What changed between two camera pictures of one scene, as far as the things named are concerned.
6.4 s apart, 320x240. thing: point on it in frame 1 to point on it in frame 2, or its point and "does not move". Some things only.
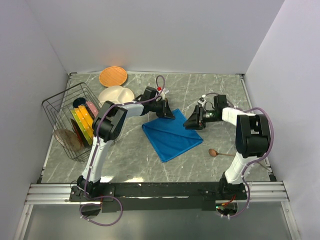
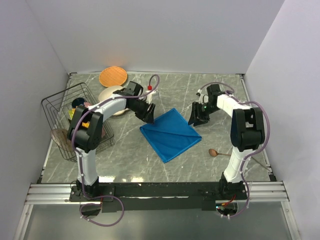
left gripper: x=165 y=111 to x=147 y=116
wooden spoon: x=213 y=153 does not move
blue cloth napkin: x=169 y=137 does not move
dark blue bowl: x=79 y=101 does not move
